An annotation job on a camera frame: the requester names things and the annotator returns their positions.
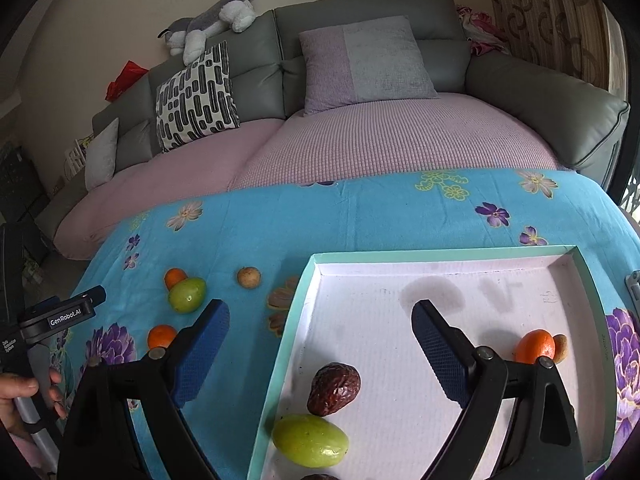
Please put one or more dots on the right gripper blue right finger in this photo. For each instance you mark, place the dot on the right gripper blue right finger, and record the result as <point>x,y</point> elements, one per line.
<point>447,350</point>

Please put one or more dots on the dark purple passion fruit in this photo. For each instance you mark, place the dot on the dark purple passion fruit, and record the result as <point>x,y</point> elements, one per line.
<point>319,477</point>

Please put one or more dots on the grey leather sofa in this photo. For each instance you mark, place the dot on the grey leather sofa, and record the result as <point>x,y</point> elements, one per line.
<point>582,124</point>

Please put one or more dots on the blue floral tablecloth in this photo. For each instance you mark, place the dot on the blue floral tablecloth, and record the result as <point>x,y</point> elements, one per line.
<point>277,229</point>

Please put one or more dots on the black white patterned cushion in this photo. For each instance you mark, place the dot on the black white patterned cushion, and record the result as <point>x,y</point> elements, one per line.
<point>196,102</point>

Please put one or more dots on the green mango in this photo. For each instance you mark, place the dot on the green mango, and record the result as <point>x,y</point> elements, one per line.
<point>188,295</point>

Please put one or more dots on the orange tangerine with stem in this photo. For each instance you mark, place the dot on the orange tangerine with stem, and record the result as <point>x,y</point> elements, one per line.
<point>160,336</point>

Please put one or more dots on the small brown longan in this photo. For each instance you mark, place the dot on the small brown longan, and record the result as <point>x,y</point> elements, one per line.
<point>249,277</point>

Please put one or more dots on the yellow-green mango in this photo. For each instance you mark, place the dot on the yellow-green mango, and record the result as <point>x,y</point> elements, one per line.
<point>310,441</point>

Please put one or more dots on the pink sofa cover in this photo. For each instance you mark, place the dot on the pink sofa cover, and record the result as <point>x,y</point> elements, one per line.
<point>453,131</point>

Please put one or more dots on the grey white plush toy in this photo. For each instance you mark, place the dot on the grey white plush toy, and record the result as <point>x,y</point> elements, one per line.
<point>187,36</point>

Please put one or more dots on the light grey cushion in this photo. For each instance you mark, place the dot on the light grey cushion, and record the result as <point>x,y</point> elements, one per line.
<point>101,156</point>

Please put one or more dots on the red bag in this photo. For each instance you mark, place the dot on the red bag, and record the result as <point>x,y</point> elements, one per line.
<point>128,76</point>

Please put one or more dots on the small orange tangerine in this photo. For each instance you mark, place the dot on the small orange tangerine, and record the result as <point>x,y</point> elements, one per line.
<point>173,277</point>

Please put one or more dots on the purple grey cushion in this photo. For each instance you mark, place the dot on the purple grey cushion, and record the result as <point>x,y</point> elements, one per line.
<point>369,61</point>

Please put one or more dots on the phone on grey stand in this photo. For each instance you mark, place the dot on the phone on grey stand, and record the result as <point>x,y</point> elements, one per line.
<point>632,282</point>

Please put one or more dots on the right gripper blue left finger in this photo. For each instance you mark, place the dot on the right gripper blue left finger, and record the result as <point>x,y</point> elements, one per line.
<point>194,349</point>

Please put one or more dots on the white tray with teal rim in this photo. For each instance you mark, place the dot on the white tray with teal rim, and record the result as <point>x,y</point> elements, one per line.
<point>484,363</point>

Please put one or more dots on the pink floral cloth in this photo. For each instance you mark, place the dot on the pink floral cloth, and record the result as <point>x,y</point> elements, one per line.
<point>481,32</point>

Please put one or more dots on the brown round fruit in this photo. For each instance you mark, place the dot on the brown round fruit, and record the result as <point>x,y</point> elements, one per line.
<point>560,348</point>

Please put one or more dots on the brown patterned curtain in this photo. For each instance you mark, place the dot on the brown patterned curtain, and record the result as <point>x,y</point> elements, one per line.
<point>580,38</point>

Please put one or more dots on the person's left hand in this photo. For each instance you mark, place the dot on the person's left hand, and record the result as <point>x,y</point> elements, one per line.
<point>13,386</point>

